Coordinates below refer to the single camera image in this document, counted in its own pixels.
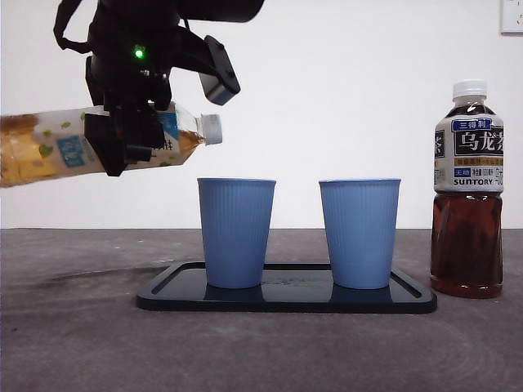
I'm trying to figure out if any dark oolong tea bottle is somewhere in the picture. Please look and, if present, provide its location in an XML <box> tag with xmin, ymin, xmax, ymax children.
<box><xmin>429</xmin><ymin>78</ymin><xmax>504</xmax><ymax>299</ymax></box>

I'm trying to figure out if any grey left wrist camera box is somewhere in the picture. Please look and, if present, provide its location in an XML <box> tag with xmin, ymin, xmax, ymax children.
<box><xmin>199</xmin><ymin>34</ymin><xmax>242</xmax><ymax>107</ymax></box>

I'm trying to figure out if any jasmine oolong tea bottle white label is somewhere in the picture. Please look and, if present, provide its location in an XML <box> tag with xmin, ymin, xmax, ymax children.
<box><xmin>0</xmin><ymin>101</ymin><xmax>224</xmax><ymax>189</ymax></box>

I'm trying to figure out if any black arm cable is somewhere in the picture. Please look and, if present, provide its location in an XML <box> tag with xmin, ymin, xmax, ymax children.
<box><xmin>53</xmin><ymin>0</ymin><xmax>96</xmax><ymax>55</ymax></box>

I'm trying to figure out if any white wall socket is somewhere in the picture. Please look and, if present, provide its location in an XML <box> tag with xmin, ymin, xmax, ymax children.
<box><xmin>500</xmin><ymin>0</ymin><xmax>523</xmax><ymax>35</ymax></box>

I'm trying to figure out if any blue ribbed plastic cup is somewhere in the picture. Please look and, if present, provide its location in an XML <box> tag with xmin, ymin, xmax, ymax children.
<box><xmin>196</xmin><ymin>177</ymin><xmax>278</xmax><ymax>290</ymax></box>
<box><xmin>318</xmin><ymin>177</ymin><xmax>402</xmax><ymax>291</ymax></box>

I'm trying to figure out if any dark rectangular tray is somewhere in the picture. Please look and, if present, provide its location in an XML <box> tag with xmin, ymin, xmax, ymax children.
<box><xmin>136</xmin><ymin>261</ymin><xmax>439</xmax><ymax>314</ymax></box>

